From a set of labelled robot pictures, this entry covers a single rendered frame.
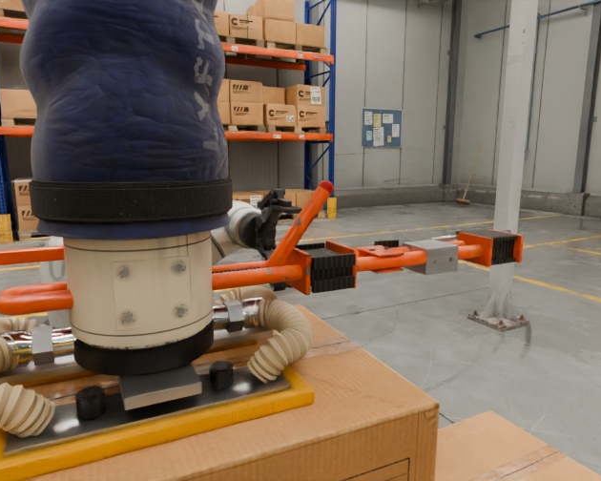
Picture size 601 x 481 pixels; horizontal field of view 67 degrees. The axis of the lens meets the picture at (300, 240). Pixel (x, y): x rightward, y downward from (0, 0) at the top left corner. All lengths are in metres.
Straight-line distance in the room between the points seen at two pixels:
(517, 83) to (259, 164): 6.86
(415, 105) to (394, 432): 11.49
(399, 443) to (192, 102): 0.45
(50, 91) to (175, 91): 0.12
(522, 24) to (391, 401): 3.23
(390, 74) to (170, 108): 11.08
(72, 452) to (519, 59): 3.40
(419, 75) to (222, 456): 11.76
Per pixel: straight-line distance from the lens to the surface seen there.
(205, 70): 0.53
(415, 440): 0.60
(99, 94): 0.49
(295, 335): 0.57
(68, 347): 0.61
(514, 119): 3.53
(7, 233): 7.61
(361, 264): 0.68
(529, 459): 1.28
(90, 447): 0.52
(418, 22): 12.24
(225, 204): 0.54
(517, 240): 0.90
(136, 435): 0.52
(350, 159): 10.74
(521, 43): 3.59
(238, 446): 0.51
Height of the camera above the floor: 1.24
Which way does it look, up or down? 11 degrees down
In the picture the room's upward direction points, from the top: straight up
